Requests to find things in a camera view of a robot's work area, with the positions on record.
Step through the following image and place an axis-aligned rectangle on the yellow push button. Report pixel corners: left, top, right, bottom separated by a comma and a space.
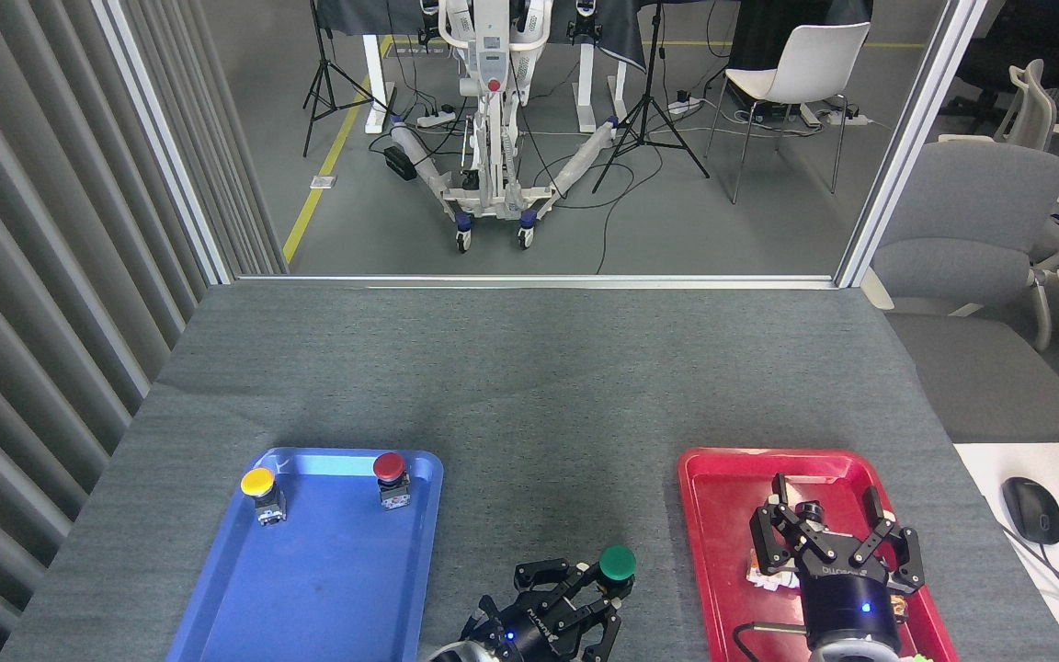
241, 466, 287, 527

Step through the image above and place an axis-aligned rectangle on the white chair with metal legs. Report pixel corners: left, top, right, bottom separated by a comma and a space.
704, 22, 872, 205

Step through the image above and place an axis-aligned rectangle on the black computer mouse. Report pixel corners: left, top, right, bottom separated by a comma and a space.
1001, 476, 1059, 545

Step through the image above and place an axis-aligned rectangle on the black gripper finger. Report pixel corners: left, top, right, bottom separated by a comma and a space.
847, 485, 926, 594
514, 559, 609, 605
749, 473, 838, 578
574, 588, 633, 662

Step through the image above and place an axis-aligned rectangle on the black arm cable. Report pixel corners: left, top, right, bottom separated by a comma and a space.
732, 622, 812, 662

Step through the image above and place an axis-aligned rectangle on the white stand on wheels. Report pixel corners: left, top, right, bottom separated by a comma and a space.
389, 0, 622, 254

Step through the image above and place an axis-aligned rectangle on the silver frame post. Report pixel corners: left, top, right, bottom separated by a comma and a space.
93, 0, 236, 286
835, 0, 988, 288

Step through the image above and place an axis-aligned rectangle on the grey padded office chair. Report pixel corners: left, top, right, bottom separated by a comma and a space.
860, 141, 1059, 444

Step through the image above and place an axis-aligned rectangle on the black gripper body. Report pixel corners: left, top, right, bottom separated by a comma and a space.
798, 559, 903, 643
459, 596, 590, 662

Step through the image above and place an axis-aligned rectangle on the red plastic tray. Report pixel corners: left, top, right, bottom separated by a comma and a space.
678, 447, 961, 662

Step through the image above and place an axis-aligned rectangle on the red push button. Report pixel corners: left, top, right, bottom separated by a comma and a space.
372, 451, 412, 510

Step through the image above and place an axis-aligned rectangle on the blue plastic tray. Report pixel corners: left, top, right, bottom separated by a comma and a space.
166, 447, 445, 662

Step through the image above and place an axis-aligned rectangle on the white crumpled wrapper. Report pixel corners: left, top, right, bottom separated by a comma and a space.
746, 549, 803, 592

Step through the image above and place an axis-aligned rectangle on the green push button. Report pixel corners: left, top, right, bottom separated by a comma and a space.
598, 544, 638, 599

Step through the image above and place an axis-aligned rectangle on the black tripod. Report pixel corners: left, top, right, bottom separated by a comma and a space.
592, 0, 711, 194
302, 0, 393, 157

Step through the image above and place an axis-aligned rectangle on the white table leg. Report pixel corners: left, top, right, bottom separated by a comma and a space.
362, 32, 394, 135
575, 41, 629, 135

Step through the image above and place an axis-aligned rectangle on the white mesh office chair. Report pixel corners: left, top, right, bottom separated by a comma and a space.
939, 60, 1059, 153

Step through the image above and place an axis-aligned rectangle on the silver frame rail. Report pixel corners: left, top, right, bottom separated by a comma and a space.
235, 273, 838, 291

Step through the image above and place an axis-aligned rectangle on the grey mouse cable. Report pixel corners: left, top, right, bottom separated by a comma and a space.
998, 522, 1059, 631

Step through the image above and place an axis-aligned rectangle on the white desk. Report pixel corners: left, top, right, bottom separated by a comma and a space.
952, 443, 1059, 662

